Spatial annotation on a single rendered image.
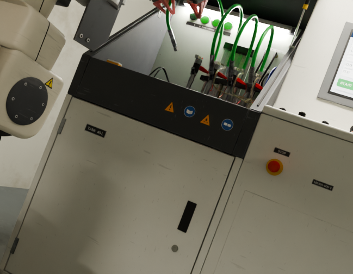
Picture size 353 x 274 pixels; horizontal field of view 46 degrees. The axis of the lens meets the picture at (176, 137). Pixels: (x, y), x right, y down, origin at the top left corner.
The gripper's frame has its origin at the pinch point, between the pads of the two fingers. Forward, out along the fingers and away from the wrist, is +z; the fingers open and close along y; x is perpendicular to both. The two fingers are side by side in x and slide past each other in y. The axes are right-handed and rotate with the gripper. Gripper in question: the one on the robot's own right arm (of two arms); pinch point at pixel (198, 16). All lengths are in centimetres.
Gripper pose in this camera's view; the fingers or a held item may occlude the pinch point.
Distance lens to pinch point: 159.1
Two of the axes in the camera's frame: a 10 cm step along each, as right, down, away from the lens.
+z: 1.0, 8.0, 5.9
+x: -7.9, -3.0, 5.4
